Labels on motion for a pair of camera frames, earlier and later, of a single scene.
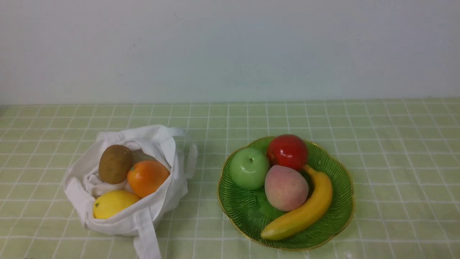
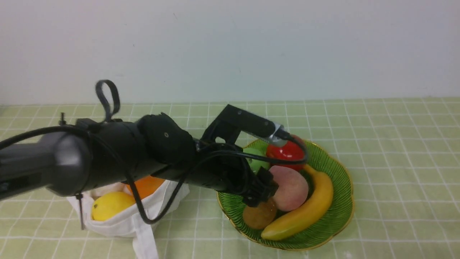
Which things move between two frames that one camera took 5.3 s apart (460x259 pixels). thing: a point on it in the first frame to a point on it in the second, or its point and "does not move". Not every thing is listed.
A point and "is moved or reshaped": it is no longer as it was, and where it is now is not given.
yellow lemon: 107,204 does not move
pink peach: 286,189 does not move
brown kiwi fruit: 115,163 is moved or reshaped
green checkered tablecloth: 402,155 does not move
